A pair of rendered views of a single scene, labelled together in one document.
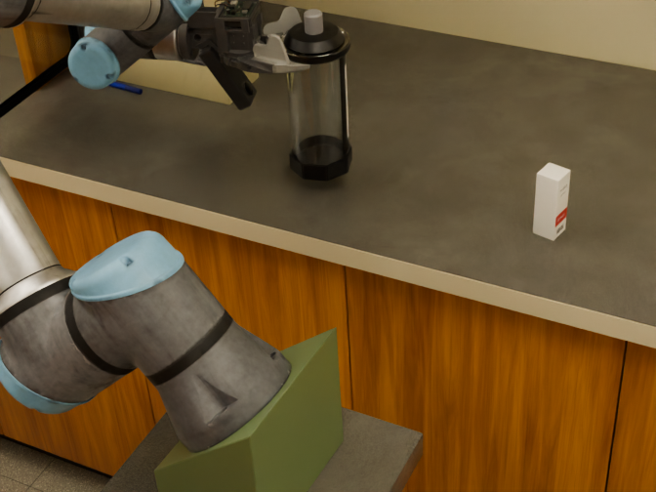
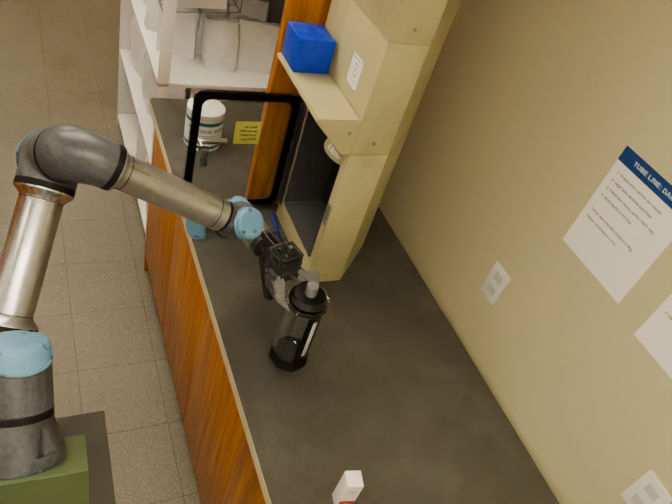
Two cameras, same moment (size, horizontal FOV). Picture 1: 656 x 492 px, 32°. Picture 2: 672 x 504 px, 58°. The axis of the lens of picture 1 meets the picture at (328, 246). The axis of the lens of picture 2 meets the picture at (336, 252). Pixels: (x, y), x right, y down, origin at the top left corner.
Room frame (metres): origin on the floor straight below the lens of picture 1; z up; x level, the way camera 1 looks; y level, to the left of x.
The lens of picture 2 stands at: (0.70, -0.47, 2.22)
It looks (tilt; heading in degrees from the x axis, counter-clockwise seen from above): 41 degrees down; 27
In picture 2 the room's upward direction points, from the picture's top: 20 degrees clockwise
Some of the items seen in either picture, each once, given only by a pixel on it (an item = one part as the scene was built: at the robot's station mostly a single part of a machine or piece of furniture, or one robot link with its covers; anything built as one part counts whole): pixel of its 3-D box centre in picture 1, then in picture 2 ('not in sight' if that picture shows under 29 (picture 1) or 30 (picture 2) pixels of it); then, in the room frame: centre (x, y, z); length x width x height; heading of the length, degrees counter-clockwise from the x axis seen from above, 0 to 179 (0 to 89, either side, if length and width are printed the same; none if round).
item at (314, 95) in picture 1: (317, 101); (298, 326); (1.58, 0.00, 1.09); 0.11 x 0.11 x 0.21
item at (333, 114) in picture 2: not in sight; (312, 102); (1.87, 0.33, 1.46); 0.32 x 0.12 x 0.10; 61
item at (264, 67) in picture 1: (253, 60); (275, 282); (1.57, 0.09, 1.18); 0.09 x 0.05 x 0.02; 52
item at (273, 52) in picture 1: (278, 52); (282, 290); (1.55, 0.05, 1.20); 0.09 x 0.03 x 0.06; 52
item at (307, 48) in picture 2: not in sight; (308, 48); (1.92, 0.42, 1.56); 0.10 x 0.10 x 0.09; 61
